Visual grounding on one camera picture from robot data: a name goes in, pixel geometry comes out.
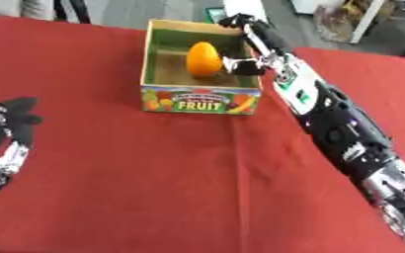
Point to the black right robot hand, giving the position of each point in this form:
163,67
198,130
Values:
269,36

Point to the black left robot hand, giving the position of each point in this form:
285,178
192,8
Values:
4,128

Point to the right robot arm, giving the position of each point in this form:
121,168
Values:
338,125

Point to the cardboard box with fruit print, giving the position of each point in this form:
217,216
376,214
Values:
203,100

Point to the white flat panel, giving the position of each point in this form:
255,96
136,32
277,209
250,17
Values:
245,7

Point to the green framed object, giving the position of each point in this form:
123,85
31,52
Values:
213,15

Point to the clear plastic bag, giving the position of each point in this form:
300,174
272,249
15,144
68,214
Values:
334,23

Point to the orange toy fruit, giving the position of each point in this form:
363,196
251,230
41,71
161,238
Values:
203,61

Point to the white table leg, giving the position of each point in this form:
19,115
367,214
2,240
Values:
366,21

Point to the black tripod legs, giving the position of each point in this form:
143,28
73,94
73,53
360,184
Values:
76,10

